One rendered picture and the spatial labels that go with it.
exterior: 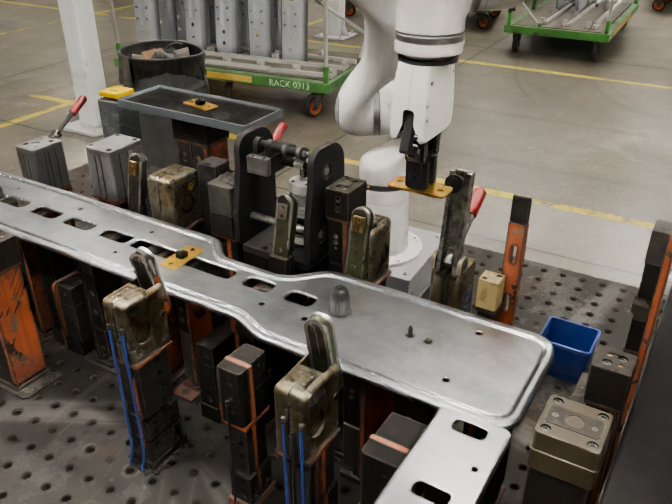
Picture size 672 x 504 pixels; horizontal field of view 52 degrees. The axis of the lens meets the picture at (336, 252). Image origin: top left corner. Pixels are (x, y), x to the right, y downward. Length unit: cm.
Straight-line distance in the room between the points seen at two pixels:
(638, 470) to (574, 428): 8
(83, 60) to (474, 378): 435
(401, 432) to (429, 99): 43
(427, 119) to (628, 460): 47
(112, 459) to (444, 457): 68
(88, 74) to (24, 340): 372
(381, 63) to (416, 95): 57
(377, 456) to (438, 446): 8
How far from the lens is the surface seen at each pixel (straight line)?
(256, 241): 141
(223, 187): 139
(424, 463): 88
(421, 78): 85
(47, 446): 142
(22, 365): 154
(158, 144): 419
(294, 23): 552
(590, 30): 721
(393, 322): 110
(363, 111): 151
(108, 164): 154
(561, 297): 180
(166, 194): 144
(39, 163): 177
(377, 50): 140
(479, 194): 120
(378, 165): 158
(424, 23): 84
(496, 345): 108
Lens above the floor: 163
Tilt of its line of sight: 29 degrees down
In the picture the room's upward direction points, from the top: straight up
